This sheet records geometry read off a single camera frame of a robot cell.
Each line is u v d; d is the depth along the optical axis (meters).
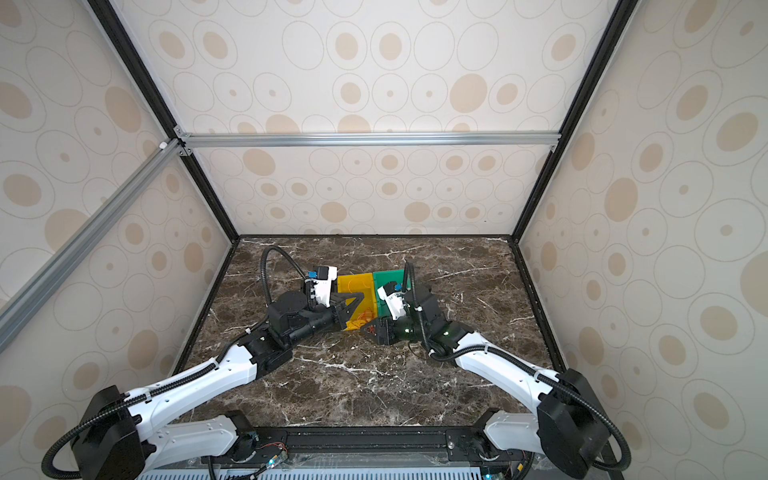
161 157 0.83
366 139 0.89
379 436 0.76
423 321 0.60
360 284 1.11
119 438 0.38
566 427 0.40
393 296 0.71
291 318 0.56
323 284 0.65
